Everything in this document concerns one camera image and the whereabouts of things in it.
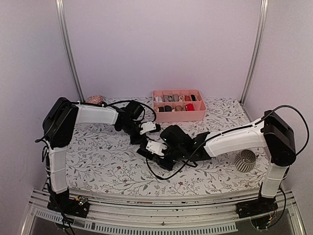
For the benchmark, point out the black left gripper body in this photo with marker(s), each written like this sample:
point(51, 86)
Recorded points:
point(130, 128)

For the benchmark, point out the red patterned pincushion on saucer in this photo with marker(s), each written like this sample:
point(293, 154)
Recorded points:
point(95, 99)

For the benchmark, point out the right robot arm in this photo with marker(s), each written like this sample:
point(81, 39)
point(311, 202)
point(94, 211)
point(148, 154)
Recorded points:
point(269, 132)

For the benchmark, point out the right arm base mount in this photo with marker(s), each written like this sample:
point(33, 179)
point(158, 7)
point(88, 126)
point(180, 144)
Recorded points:
point(255, 207)

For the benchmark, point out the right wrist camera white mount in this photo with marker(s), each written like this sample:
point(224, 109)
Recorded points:
point(156, 148)

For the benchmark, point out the left aluminium frame post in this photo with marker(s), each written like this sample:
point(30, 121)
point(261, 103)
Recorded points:
point(66, 40)

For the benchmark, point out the pink divided storage box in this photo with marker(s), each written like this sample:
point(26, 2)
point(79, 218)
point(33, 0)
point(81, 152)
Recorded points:
point(177, 105)

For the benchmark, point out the black underwear beige waistband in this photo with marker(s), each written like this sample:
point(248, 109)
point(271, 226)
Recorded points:
point(194, 97)

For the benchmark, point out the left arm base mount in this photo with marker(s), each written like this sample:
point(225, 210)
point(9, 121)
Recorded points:
point(78, 206)

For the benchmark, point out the aluminium frame post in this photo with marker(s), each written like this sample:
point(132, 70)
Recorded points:
point(66, 40)
point(257, 44)

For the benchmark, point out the right aluminium frame post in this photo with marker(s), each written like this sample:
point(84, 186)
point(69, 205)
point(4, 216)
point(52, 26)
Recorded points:
point(257, 44)

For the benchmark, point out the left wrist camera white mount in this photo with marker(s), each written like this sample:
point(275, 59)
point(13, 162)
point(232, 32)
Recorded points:
point(150, 127)

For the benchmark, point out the aluminium front rail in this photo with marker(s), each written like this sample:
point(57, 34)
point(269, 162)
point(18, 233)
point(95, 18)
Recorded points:
point(116, 214)

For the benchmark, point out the floral patterned table mat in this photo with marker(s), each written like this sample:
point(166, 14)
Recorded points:
point(99, 159)

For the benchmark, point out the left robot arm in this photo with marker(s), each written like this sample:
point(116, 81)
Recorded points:
point(59, 127)

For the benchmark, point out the striped round cup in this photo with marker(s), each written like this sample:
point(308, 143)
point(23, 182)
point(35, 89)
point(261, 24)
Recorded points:
point(245, 161)

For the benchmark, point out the black underwear white lettering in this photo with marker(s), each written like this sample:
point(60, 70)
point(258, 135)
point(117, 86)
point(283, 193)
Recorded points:
point(146, 154)

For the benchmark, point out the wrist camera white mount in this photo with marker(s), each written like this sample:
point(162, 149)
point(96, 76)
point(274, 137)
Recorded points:
point(150, 127)
point(156, 148)

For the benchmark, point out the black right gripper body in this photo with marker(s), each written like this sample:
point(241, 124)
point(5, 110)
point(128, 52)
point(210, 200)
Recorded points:
point(178, 153)

